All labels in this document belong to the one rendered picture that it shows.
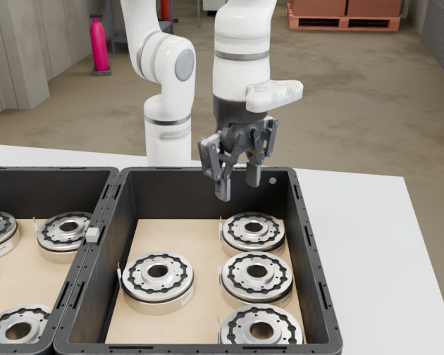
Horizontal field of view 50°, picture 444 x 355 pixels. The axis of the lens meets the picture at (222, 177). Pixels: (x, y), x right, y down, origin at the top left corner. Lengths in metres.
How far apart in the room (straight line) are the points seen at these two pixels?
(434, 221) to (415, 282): 1.55
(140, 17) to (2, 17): 2.91
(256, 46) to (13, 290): 0.49
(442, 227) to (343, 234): 1.45
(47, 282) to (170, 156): 0.34
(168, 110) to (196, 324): 0.41
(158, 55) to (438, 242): 1.79
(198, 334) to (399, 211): 0.67
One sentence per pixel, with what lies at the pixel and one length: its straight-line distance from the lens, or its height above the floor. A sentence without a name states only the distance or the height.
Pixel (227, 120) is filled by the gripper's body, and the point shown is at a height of 1.08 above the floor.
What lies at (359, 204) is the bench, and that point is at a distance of 1.19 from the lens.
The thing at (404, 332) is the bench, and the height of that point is 0.70.
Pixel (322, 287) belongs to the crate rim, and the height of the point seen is 0.93.
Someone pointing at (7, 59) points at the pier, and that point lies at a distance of 3.83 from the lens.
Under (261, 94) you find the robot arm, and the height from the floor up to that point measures 1.13.
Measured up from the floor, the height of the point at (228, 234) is 0.86.
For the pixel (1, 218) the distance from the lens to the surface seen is 0.89.
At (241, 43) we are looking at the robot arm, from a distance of 0.59.
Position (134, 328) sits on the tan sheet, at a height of 0.83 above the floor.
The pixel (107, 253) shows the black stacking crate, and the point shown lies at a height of 0.90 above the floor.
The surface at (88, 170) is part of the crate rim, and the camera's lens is 0.84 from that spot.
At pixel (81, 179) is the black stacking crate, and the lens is 0.85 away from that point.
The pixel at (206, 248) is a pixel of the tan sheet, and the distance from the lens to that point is 0.79.
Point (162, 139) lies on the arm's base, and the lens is 0.93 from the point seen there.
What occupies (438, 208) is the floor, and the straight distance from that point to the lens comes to 2.64.
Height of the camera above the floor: 1.32
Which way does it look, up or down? 30 degrees down
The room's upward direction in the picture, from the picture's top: straight up
